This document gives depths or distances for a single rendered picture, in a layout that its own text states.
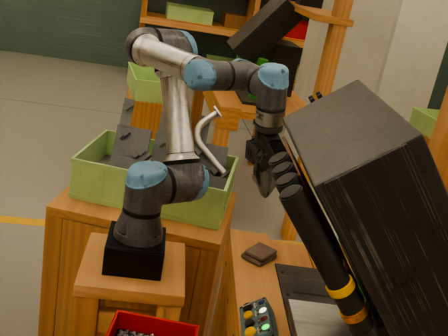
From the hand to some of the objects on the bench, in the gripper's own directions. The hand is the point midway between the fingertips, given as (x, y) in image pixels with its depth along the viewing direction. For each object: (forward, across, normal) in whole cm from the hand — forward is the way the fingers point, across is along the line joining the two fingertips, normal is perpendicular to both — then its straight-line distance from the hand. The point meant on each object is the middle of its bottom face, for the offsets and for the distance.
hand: (267, 195), depth 154 cm
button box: (+32, +12, +19) cm, 39 cm away
